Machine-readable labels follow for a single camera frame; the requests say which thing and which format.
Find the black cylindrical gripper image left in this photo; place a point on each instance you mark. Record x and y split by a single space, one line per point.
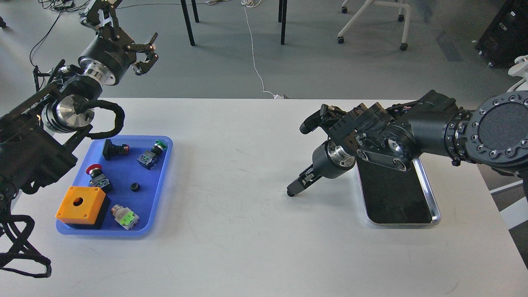
109 46

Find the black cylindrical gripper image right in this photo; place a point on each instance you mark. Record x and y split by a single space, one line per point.
329 160

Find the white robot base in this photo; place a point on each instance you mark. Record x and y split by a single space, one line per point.
519 69

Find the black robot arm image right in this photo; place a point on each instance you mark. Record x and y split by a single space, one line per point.
494 134

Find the silver metal tray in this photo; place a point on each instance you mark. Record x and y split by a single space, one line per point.
396 199

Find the blue plastic tray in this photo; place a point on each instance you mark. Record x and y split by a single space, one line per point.
123 171

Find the black table leg left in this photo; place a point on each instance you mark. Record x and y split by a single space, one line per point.
187 19

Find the black table leg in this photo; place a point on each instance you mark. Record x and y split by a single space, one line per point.
282 19
187 19

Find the red mushroom push button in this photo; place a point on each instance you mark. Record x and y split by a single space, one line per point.
98 179

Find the black table leg right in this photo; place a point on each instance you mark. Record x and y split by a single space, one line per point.
282 19

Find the orange and black button box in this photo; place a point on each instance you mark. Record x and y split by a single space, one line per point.
83 207

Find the black cabinet on casters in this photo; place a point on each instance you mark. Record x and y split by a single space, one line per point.
506 38

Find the black selector switch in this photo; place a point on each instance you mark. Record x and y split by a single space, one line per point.
110 150

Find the green push button switch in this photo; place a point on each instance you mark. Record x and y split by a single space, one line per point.
149 158

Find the light green contact block switch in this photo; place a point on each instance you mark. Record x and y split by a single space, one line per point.
125 217

